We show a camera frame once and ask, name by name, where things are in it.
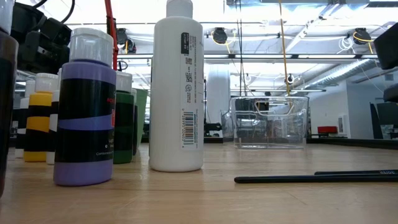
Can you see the white building column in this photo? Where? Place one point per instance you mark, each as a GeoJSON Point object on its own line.
{"type": "Point", "coordinates": [217, 93]}

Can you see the black background furniture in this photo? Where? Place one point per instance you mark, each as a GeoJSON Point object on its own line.
{"type": "Point", "coordinates": [387, 115]}

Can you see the green plastic cup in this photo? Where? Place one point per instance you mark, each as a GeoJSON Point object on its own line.
{"type": "Point", "coordinates": [142, 118]}

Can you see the small brown paint bottle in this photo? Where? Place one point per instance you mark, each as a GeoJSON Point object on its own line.
{"type": "Point", "coordinates": [7, 93]}

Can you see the red desk lamp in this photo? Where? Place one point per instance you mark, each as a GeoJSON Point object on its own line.
{"type": "Point", "coordinates": [109, 18]}

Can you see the large white paint bottle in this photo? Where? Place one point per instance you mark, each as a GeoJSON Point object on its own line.
{"type": "Point", "coordinates": [169, 93]}

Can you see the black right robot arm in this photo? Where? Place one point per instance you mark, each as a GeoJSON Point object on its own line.
{"type": "Point", "coordinates": [388, 46]}

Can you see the small purple paint bottle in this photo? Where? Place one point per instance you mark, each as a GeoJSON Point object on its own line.
{"type": "Point", "coordinates": [84, 140]}

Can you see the small dark green paint bottle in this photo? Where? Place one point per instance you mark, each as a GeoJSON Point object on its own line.
{"type": "Point", "coordinates": [123, 130]}

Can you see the long ceiling light bar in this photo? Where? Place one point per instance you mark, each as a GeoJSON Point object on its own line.
{"type": "Point", "coordinates": [264, 56]}

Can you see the small white paint bottle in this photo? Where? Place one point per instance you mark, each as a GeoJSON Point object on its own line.
{"type": "Point", "coordinates": [53, 123]}
{"type": "Point", "coordinates": [21, 124]}

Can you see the background robot arms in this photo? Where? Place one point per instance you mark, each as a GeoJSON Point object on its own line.
{"type": "Point", "coordinates": [213, 127]}

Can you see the silver ventilation duct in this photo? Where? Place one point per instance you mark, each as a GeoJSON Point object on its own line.
{"type": "Point", "coordinates": [342, 73]}

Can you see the red padded stool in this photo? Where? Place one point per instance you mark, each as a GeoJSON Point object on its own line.
{"type": "Point", "coordinates": [327, 129]}

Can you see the small black paint bottle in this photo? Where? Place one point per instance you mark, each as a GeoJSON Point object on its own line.
{"type": "Point", "coordinates": [135, 130]}

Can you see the small yellow paint bottle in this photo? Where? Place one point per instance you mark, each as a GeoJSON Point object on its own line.
{"type": "Point", "coordinates": [38, 124]}

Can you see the clear plastic bin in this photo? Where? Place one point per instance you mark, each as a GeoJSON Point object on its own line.
{"type": "Point", "coordinates": [270, 137]}

